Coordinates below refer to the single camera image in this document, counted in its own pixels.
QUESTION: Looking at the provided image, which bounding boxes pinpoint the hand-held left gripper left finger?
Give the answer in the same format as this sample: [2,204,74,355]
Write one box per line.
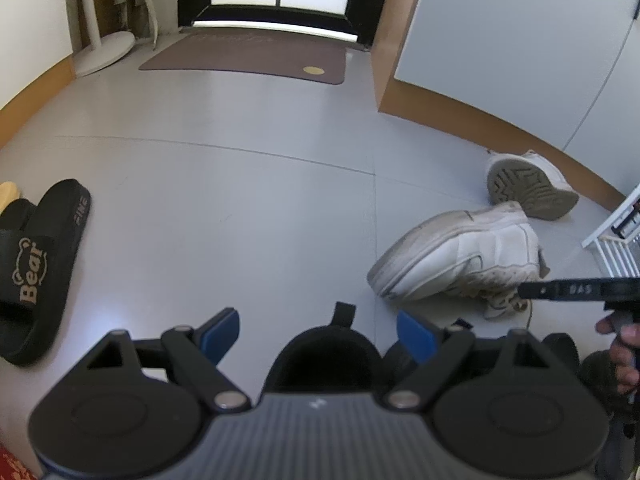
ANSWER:
[82,307,251,413]

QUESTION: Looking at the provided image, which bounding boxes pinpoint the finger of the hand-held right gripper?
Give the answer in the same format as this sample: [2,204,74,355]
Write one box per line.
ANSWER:
[517,281,558,303]

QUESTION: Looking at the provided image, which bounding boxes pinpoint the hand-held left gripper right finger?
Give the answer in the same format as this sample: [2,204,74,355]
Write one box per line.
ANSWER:
[385,310,556,411]

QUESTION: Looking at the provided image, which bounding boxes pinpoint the white shoe rack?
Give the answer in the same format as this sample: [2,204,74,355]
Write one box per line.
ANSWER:
[581,182,640,278]

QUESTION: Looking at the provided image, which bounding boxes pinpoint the white sneaker beige laces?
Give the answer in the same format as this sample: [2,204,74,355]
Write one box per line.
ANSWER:
[366,201,552,322]
[485,149,581,222]

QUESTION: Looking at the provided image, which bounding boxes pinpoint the person's right hand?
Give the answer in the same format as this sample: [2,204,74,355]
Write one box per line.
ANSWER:
[595,316,640,396]

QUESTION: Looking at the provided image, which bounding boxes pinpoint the black slide slipper tan print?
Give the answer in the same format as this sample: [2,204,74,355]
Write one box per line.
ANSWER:
[0,178,93,367]
[0,198,37,233]

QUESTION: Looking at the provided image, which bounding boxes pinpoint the red patterned cloth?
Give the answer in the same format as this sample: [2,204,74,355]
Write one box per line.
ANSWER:
[0,441,41,480]

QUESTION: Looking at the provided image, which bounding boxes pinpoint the pale yellow slipper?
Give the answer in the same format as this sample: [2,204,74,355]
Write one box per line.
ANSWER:
[0,181,22,213]

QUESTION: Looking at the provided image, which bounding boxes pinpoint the brown door mat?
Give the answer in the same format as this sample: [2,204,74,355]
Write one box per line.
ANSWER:
[138,30,347,86]

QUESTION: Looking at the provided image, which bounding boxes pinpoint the white pedestal fan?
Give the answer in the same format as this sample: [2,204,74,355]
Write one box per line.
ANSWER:
[70,0,137,79]

